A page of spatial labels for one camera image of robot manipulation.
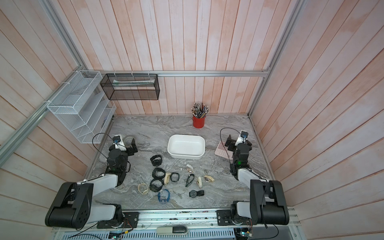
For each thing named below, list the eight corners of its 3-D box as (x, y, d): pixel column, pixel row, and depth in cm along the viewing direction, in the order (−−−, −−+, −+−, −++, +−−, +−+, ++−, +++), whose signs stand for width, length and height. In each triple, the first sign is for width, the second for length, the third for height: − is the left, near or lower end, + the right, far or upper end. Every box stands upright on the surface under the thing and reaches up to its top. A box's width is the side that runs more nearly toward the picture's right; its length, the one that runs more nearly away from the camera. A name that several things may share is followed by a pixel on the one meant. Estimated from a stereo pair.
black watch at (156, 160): (150, 166, 94) (149, 163, 91) (152, 156, 99) (150, 153, 95) (161, 166, 94) (160, 163, 91) (162, 156, 99) (161, 153, 95)
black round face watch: (189, 197, 82) (189, 196, 81) (189, 191, 84) (189, 190, 83) (204, 197, 82) (204, 196, 81) (203, 191, 84) (204, 190, 83)
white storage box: (167, 160, 97) (166, 155, 92) (169, 139, 108) (168, 134, 103) (205, 160, 97) (206, 155, 92) (203, 139, 108) (204, 134, 103)
